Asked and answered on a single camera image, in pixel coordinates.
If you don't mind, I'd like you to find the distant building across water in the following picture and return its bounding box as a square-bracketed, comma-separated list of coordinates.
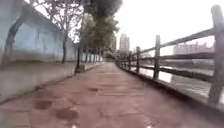
[172, 41, 216, 56]

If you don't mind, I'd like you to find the tall distant building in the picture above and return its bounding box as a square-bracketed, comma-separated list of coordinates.
[119, 33, 131, 53]

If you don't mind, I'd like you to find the river water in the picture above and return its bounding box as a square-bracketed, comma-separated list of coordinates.
[131, 63, 224, 104]

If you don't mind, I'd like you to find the concrete kerb under fence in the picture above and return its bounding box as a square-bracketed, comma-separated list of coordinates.
[116, 64, 224, 124]

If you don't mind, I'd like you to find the row of trees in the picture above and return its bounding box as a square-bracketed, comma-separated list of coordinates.
[0, 0, 124, 74]

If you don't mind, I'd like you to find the pale blue concrete wall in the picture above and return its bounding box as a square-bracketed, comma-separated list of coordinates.
[0, 0, 104, 69]

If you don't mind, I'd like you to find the red stamped stone path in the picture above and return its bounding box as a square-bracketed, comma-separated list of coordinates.
[0, 62, 224, 128]

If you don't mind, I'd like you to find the grey wooden riverside fence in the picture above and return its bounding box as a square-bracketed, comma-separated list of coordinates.
[114, 4, 224, 108]

